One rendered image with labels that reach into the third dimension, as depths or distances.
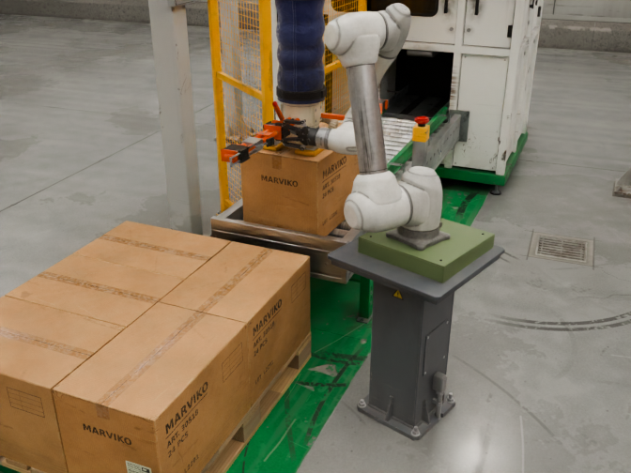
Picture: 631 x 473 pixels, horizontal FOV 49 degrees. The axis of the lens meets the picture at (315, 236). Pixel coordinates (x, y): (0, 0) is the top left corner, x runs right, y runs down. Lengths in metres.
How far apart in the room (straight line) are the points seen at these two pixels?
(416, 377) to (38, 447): 1.41
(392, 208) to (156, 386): 1.00
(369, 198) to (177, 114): 1.97
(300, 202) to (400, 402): 0.98
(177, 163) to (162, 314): 1.69
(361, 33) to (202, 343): 1.21
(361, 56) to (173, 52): 1.84
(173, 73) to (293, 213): 1.29
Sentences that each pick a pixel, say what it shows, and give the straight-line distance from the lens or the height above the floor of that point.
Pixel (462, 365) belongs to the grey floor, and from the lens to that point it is 3.40.
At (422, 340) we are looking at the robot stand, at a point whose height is 0.45.
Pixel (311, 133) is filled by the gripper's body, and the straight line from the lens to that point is 2.93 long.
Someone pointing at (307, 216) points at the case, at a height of 0.68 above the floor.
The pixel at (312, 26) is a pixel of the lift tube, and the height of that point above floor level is 1.49.
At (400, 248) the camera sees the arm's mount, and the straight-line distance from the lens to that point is 2.58.
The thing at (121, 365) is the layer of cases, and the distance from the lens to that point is 2.50.
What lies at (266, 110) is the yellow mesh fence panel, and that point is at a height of 0.94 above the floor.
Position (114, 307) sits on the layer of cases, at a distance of 2.83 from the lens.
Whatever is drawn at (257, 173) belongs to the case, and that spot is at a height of 0.85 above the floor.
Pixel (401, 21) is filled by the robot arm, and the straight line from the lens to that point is 2.52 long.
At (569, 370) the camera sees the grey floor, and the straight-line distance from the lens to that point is 3.51.
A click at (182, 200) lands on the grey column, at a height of 0.33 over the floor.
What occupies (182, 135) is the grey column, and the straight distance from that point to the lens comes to 4.18.
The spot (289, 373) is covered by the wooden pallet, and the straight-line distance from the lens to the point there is 3.25.
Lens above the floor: 1.96
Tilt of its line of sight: 25 degrees down
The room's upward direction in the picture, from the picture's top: straight up
